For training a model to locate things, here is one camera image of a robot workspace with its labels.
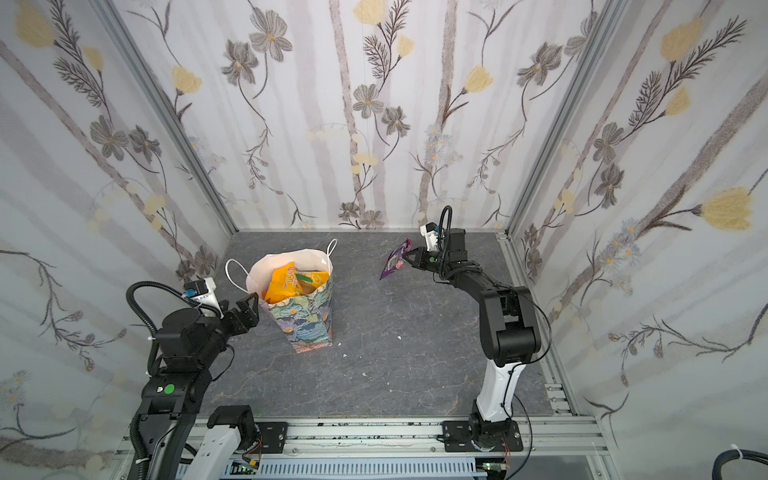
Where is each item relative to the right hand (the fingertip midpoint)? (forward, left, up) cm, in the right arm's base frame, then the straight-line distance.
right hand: (400, 247), depth 91 cm
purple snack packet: (-1, +1, -6) cm, 6 cm away
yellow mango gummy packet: (-17, +31, +4) cm, 35 cm away
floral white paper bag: (-24, +23, +1) cm, 33 cm away
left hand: (-22, +39, +9) cm, 46 cm away
